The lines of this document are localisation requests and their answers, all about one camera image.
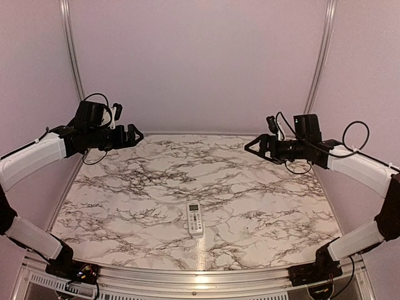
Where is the front aluminium rail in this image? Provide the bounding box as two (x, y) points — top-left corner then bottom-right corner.
(11, 254), (376, 299)

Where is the white remote control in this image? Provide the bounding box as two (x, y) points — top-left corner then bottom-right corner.
(186, 201), (204, 237)

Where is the left aluminium frame post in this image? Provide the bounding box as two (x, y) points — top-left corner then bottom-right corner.
(60, 0), (86, 111)

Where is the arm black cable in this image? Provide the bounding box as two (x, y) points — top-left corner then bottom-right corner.
(274, 111), (370, 174)
(45, 92), (116, 166)

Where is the right aluminium frame post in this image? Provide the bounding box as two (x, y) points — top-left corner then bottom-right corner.
(303, 0), (338, 114)

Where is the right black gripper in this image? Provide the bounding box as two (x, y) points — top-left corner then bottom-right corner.
(244, 134), (308, 164)

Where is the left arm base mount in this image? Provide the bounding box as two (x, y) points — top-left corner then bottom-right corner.
(45, 261), (99, 285)

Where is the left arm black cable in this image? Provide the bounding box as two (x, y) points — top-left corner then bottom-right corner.
(45, 92), (116, 166)

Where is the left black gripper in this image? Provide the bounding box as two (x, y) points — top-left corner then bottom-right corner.
(87, 122), (144, 151)

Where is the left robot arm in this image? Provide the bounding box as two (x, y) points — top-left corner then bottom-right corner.
(1, 124), (144, 278)

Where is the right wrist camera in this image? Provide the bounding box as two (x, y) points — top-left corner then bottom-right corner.
(266, 116), (286, 141)

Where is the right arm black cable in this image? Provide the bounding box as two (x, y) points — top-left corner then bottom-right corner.
(274, 111), (370, 174)

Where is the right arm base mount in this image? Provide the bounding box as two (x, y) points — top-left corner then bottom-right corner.
(288, 263), (343, 286)

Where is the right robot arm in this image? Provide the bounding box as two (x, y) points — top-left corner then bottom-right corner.
(244, 114), (399, 280)

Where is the aluminium frame post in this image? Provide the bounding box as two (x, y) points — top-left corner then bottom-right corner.
(303, 0), (338, 114)
(60, 0), (86, 111)

